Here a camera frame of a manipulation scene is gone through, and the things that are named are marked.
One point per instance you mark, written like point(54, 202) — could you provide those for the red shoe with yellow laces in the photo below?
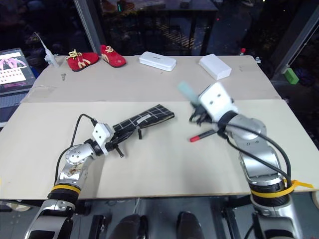
point(83, 61)
point(112, 56)

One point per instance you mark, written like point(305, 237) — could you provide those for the aluminium frame bar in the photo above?
point(296, 42)

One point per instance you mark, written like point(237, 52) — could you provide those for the small metal table clamp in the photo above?
point(257, 59)

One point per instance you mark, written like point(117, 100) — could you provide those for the grey metal pole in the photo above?
point(89, 27)

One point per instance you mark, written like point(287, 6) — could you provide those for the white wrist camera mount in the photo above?
point(218, 102)
point(101, 133)

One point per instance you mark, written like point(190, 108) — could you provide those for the white plastic nozzle tool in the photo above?
point(49, 57)

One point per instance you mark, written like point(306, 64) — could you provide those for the black grid pouch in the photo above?
point(149, 115)

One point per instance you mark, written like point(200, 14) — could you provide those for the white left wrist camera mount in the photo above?
point(101, 133)

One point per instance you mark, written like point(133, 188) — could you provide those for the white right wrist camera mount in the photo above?
point(218, 102)

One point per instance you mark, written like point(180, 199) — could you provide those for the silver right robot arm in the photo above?
point(256, 154)

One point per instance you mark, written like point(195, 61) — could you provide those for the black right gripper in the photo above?
point(205, 115)

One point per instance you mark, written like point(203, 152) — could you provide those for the yellow zip tie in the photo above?
point(300, 184)

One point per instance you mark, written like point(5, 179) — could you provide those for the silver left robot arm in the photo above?
point(72, 159)

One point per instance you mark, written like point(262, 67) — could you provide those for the green box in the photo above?
point(291, 75)

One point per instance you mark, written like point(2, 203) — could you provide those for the laptop with lit screen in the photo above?
point(13, 69)

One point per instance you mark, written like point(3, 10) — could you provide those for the white oblong case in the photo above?
point(157, 61)

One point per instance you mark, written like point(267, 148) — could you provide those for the white rectangular box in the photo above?
point(215, 66)

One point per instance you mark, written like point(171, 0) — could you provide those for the red capped bottle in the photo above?
point(243, 51)

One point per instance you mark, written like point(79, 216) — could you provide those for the small metal bolt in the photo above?
point(63, 76)

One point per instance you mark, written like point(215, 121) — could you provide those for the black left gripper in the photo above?
point(112, 144)

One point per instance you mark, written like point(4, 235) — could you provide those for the red marker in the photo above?
point(199, 136)

